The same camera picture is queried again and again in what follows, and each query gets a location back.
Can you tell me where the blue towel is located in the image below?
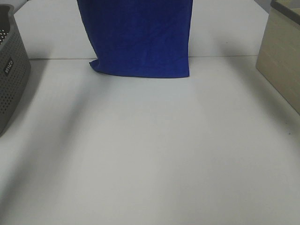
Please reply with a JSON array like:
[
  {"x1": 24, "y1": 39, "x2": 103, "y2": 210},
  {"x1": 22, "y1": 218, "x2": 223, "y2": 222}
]
[{"x1": 77, "y1": 0, "x2": 193, "y2": 78}]

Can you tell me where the beige storage box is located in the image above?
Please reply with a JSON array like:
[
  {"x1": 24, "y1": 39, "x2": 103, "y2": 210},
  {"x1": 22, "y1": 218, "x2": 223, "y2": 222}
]
[{"x1": 256, "y1": 0, "x2": 300, "y2": 112}]

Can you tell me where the grey perforated plastic basket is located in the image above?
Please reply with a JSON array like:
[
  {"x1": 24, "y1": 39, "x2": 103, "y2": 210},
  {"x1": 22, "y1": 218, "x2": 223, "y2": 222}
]
[{"x1": 0, "y1": 4, "x2": 31, "y2": 134}]

